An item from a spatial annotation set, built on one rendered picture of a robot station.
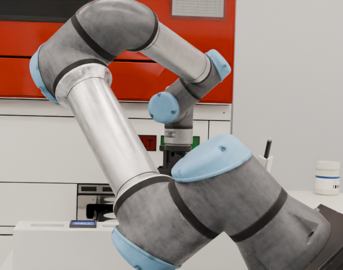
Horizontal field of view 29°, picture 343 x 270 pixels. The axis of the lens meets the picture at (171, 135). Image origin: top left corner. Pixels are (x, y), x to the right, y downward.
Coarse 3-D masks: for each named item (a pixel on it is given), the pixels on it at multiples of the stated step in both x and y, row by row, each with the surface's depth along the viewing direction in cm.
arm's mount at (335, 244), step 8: (320, 208) 115; (328, 208) 113; (328, 216) 110; (336, 216) 108; (336, 224) 105; (336, 232) 103; (328, 240) 103; (336, 240) 101; (328, 248) 101; (336, 248) 99; (320, 256) 100; (328, 256) 98; (336, 256) 98; (312, 264) 100; (320, 264) 98; (328, 264) 98; (336, 264) 98
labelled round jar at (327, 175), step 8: (320, 168) 197; (328, 168) 195; (336, 168) 196; (320, 176) 197; (328, 176) 196; (336, 176) 196; (320, 184) 197; (328, 184) 196; (336, 184) 196; (320, 192) 197; (328, 192) 196; (336, 192) 196
